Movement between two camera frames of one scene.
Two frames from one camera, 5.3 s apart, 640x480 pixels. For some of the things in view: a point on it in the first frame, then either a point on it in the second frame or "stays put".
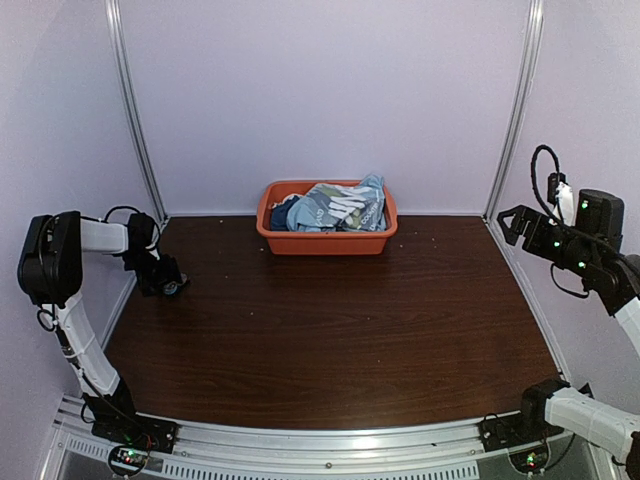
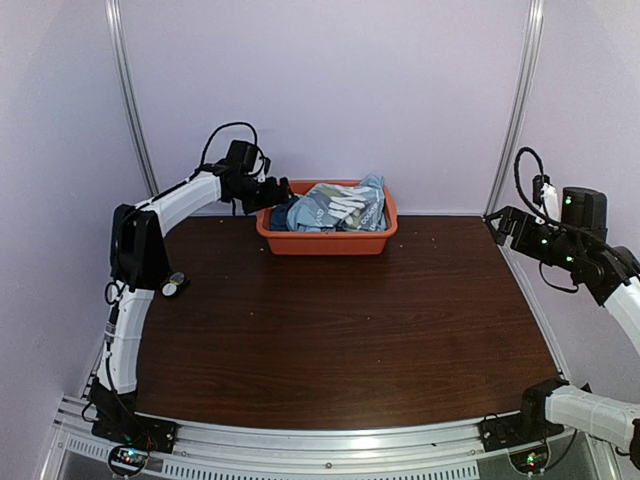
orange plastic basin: (319, 243) stays put
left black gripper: (169, 271) -> (271, 197)
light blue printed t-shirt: (335, 207) stays put
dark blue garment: (279, 215) stays put
